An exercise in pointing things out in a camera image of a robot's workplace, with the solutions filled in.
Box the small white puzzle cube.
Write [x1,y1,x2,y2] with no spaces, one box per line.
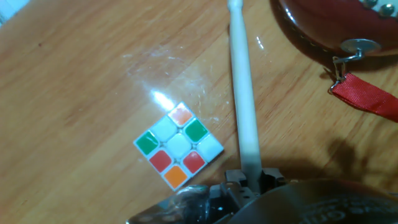
[132,101,225,192]

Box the red drum white head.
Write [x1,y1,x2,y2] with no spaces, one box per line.
[269,0,398,83]

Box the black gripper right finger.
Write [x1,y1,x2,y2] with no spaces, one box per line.
[262,167,287,189]

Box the red ribbon strap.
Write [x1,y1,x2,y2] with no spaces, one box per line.
[329,73,398,124]

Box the pale wooden drumstick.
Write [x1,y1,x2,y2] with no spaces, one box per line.
[226,0,264,192]

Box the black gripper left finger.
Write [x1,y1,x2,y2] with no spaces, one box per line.
[208,169,259,215]

